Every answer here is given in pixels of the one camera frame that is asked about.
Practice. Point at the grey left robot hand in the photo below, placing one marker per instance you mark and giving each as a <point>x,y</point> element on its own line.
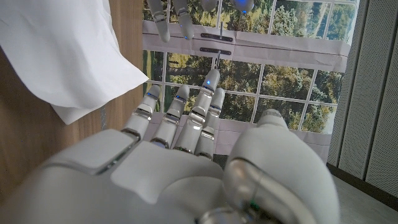
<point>186,21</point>

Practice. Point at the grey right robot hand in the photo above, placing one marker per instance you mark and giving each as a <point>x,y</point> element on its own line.
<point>171,180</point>

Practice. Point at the large white paper sheet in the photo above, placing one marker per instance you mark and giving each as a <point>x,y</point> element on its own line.
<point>62,56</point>

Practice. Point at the grey tape outline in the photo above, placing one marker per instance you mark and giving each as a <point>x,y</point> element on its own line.
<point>104,119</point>

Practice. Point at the printed window forest backdrop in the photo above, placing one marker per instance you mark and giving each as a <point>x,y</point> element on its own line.
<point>280,81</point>

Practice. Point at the white paper sheet underneath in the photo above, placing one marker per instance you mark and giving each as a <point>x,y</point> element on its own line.
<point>74,115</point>

